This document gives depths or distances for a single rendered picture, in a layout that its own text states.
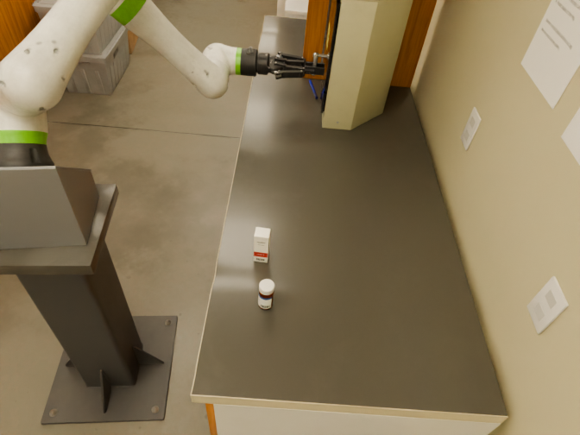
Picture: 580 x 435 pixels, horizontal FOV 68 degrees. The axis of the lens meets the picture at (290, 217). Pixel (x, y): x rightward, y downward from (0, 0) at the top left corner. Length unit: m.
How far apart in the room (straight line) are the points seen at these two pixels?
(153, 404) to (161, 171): 1.50
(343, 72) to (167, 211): 1.49
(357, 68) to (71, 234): 1.04
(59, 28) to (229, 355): 0.82
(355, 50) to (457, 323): 0.91
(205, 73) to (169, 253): 1.23
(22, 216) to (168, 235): 1.38
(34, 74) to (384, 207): 1.00
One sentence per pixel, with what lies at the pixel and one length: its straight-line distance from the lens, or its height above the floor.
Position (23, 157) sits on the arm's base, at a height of 1.19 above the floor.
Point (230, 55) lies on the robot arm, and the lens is 1.61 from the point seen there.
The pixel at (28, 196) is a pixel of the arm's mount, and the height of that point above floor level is 1.13.
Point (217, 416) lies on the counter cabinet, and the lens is 1.13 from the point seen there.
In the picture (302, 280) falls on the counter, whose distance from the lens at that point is 1.18.
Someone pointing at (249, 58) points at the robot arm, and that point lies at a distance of 1.60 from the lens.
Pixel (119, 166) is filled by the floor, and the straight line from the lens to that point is 3.05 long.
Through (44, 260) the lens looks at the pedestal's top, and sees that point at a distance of 1.32.
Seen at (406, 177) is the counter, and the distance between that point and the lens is 1.55.
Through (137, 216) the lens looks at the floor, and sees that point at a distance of 2.68.
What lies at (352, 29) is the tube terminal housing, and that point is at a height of 1.32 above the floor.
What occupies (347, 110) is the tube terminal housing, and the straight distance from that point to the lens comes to 1.66.
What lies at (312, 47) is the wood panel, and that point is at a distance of 1.95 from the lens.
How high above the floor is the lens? 1.89
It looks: 46 degrees down
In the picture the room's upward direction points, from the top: 6 degrees clockwise
